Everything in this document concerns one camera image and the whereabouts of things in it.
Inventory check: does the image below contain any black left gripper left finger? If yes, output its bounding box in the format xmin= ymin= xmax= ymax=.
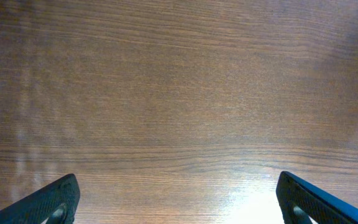
xmin=0 ymin=174 xmax=80 ymax=224

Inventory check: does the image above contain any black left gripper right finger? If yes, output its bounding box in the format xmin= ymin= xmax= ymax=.
xmin=276 ymin=171 xmax=358 ymax=224

